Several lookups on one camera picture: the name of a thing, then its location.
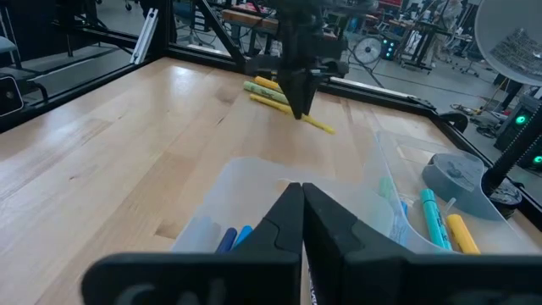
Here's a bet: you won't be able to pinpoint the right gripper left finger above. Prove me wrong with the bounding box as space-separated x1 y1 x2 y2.
80 182 305 305

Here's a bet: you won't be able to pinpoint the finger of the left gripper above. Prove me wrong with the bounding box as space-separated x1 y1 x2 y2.
298 74 318 119
277 70 301 119

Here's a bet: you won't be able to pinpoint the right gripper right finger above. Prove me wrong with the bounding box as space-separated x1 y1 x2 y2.
302 182 542 305

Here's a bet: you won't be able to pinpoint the thin yellow marker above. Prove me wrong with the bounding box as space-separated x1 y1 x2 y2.
301 114 338 136
248 93 297 116

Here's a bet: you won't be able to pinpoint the yellow highlighter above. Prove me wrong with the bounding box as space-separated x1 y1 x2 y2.
445 213 482 256
253 75 284 95

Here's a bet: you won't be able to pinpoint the teal highlighter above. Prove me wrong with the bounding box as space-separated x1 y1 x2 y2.
419 188 454 252

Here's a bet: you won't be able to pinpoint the black floor fan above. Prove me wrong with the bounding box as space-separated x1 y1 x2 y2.
352 36 384 65

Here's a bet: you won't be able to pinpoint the wooden workbench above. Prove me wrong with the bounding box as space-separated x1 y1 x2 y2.
221 8 340 42

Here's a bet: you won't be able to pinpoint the black device green lights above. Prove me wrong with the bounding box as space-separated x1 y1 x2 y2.
379 37 399 60

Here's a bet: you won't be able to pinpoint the clear plastic bin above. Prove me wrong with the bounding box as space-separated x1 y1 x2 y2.
374 129 542 256
171 156 410 255

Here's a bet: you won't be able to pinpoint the black computer green lights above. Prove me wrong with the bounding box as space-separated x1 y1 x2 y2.
493 92 542 170

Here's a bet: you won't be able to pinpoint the black aluminium table frame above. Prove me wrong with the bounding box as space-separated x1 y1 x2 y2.
0 0 542 232

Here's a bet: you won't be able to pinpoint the silver aluminium bracket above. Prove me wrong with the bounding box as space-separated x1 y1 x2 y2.
130 7 160 65

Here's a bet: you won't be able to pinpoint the black table-level camera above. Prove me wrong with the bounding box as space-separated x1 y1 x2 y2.
0 75 25 119

